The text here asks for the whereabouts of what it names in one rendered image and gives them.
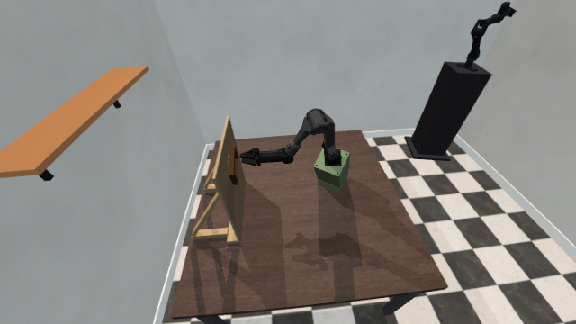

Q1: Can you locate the wooden triangular support brace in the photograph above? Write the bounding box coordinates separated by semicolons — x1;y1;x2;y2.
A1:
192;172;239;244

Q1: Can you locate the brown picture frame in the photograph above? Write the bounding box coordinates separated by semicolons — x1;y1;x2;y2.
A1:
229;145;239;185

